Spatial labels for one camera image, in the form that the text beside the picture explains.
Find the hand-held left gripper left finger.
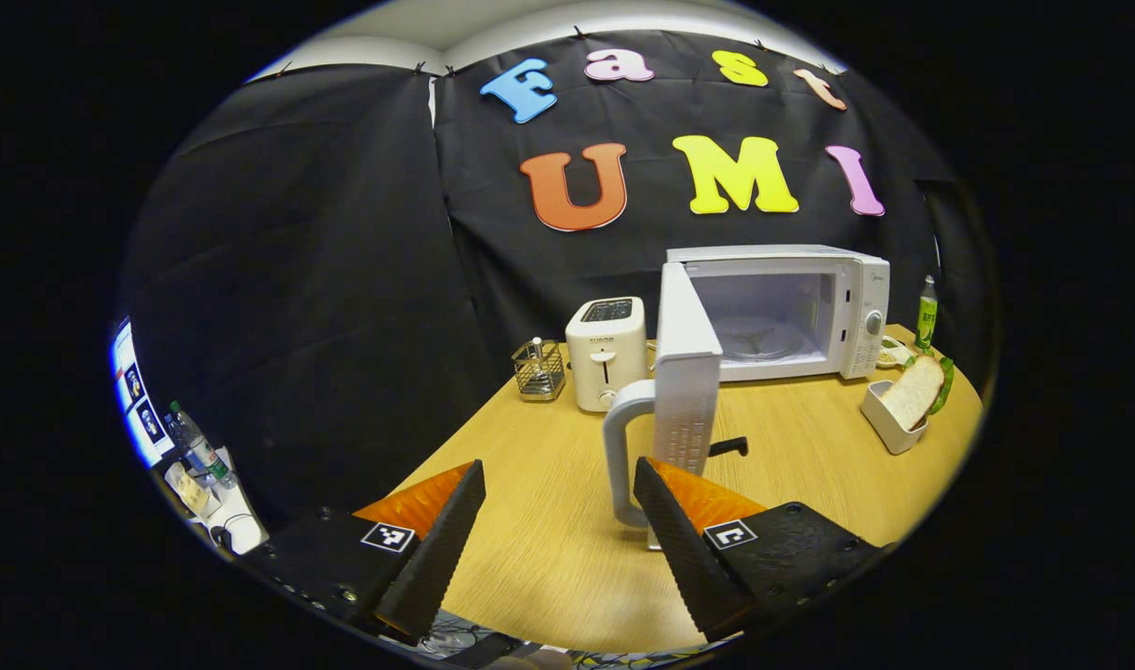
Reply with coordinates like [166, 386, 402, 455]
[240, 459, 487, 645]

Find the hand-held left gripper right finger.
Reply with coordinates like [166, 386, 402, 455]
[633, 456, 896, 645]

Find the sandwich with lettuce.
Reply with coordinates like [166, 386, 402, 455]
[879, 354, 955, 434]

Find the white microwave oven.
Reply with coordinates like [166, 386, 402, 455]
[602, 244, 891, 552]

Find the white side desk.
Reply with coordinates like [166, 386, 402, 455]
[154, 447, 271, 557]

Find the white toaster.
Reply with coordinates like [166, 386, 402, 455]
[566, 297, 648, 413]

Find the glass turntable plate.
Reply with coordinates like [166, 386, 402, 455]
[716, 316, 812, 364]

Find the white rectangular container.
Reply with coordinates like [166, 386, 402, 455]
[861, 380, 929, 456]

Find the clear water bottle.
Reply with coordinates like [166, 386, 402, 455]
[167, 400, 239, 490]

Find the black backdrop cloth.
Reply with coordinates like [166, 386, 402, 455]
[121, 28, 992, 531]

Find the green drink bottle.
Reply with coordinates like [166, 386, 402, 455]
[915, 275, 940, 353]

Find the computer monitor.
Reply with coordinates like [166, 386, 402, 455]
[112, 316, 174, 468]

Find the wire mesh basket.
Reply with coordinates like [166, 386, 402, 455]
[512, 337, 567, 402]

